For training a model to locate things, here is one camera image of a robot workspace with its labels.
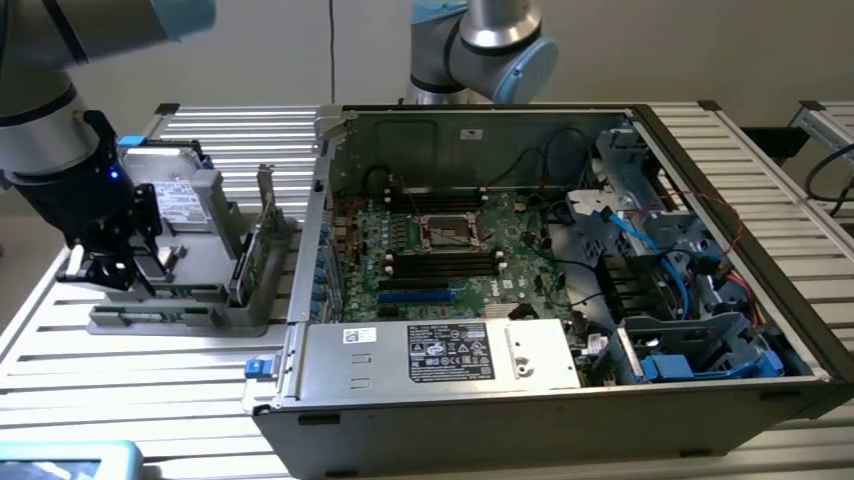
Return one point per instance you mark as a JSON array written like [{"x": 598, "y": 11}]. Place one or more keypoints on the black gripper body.
[{"x": 63, "y": 200}]

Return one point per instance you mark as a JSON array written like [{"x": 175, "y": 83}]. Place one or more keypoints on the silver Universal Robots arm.
[{"x": 40, "y": 115}]

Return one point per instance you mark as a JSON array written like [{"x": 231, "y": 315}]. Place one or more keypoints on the green RAM stick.
[{"x": 155, "y": 316}]

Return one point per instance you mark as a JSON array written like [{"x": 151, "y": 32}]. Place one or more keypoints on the black RAM slot bank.
[
  {"x": 443, "y": 263},
  {"x": 434, "y": 199}
]

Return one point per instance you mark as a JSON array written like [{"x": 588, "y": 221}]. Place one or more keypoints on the silver hard disk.
[{"x": 176, "y": 190}]

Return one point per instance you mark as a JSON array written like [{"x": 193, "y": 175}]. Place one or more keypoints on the green graphics card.
[{"x": 256, "y": 240}]

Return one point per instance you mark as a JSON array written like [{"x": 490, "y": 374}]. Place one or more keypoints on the black table corner cap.
[
  {"x": 709, "y": 105},
  {"x": 811, "y": 105},
  {"x": 167, "y": 107}
]

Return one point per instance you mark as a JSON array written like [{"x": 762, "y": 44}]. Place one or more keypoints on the grey parts rack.
[{"x": 253, "y": 315}]

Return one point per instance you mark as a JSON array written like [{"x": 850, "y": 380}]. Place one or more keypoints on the blue case latch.
[{"x": 259, "y": 367}]

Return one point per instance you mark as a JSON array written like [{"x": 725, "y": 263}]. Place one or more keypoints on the black expansion slot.
[{"x": 412, "y": 285}]

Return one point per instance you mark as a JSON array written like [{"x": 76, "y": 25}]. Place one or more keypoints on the blue expansion slot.
[{"x": 414, "y": 298}]

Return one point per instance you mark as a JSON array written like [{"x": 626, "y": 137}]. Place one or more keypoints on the silver power supply unit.
[{"x": 374, "y": 362}]

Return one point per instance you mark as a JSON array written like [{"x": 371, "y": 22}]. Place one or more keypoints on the green motherboard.
[{"x": 507, "y": 250}]

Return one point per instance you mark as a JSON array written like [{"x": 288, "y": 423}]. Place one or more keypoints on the open black PC case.
[{"x": 467, "y": 430}]

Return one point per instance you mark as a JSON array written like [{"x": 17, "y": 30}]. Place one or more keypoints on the metal disk bay cage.
[{"x": 627, "y": 165}]

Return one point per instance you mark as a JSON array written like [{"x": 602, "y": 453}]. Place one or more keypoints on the black finned heatsink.
[{"x": 623, "y": 285}]

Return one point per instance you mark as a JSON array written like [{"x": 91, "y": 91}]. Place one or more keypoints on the blue plastic drive carrier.
[{"x": 670, "y": 367}]

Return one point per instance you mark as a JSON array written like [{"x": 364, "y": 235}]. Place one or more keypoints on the neighbouring metal slat table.
[{"x": 827, "y": 122}]

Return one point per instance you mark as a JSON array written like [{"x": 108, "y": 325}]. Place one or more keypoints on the CPU socket with metal frame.
[{"x": 446, "y": 232}]

